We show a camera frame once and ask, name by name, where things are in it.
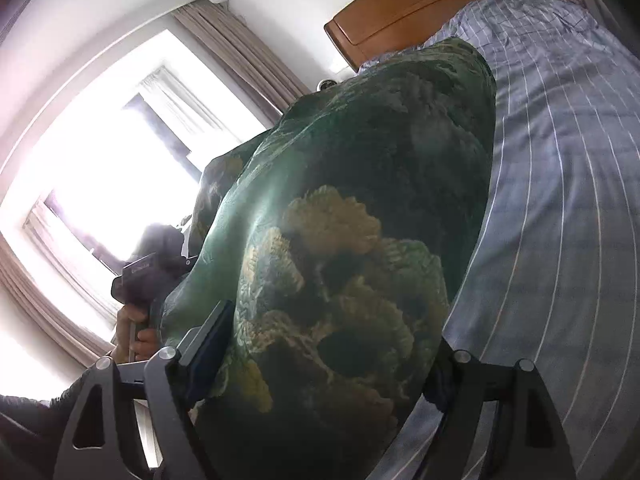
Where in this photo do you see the beige curtain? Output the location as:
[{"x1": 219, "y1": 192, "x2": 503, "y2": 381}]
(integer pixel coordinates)
[
  {"x1": 0, "y1": 230, "x2": 118, "y2": 368},
  {"x1": 172, "y1": 2, "x2": 311, "y2": 126}
]

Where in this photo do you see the white sheer curtain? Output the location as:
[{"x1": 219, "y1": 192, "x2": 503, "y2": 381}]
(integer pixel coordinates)
[{"x1": 137, "y1": 67, "x2": 226, "y2": 133}]

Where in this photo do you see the wooden headboard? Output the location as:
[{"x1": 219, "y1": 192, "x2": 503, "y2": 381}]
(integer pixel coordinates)
[{"x1": 324, "y1": 0, "x2": 581, "y2": 73}]

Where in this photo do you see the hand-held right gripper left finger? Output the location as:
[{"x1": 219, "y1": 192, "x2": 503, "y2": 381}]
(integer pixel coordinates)
[{"x1": 52, "y1": 300, "x2": 236, "y2": 480}]

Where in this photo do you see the person's left hand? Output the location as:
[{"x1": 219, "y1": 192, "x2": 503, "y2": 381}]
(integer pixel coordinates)
[{"x1": 116, "y1": 305, "x2": 162, "y2": 363}]

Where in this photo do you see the green printed jacket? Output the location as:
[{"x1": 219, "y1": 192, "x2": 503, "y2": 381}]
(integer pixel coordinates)
[{"x1": 157, "y1": 35, "x2": 497, "y2": 480}]

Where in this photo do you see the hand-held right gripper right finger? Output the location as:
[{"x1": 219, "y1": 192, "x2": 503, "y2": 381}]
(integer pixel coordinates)
[{"x1": 367, "y1": 347, "x2": 578, "y2": 480}]

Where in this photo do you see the window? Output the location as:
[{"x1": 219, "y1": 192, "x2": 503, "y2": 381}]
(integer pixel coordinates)
[{"x1": 0, "y1": 30, "x2": 271, "y2": 311}]

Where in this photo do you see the blue checked bed sheet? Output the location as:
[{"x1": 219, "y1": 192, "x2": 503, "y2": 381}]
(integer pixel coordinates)
[{"x1": 357, "y1": 0, "x2": 640, "y2": 480}]

